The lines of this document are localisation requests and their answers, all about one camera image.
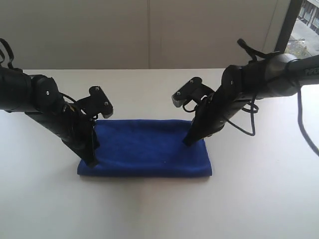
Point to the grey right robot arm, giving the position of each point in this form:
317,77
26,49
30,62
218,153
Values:
277,76

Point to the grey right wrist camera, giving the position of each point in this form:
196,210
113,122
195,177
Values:
193,90

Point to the dark window frame post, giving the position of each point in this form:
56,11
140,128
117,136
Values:
281,25

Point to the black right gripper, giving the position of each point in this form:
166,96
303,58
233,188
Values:
211,117

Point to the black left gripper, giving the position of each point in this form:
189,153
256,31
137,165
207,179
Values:
75,129

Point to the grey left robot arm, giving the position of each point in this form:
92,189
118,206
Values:
39,98

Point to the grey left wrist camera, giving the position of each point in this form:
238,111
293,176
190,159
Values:
96,103

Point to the blue microfibre towel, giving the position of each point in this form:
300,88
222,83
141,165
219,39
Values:
147,148

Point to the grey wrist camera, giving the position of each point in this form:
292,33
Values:
193,90
96,103

